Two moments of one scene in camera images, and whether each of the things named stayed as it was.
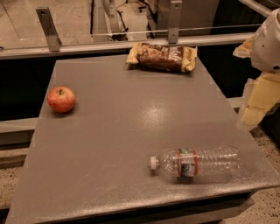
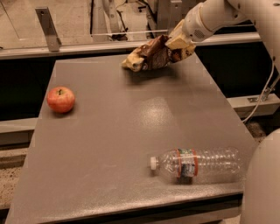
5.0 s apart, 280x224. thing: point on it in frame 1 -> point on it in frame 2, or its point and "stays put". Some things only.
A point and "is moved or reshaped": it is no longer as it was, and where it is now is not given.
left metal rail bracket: x=49 y=29 stays put
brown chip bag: x=173 y=58 is moved or reshaped
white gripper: x=268 y=44 -> x=194 y=25
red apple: x=60 y=99 stays put
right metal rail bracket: x=175 y=19 stays put
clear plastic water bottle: x=198 y=164 stays put
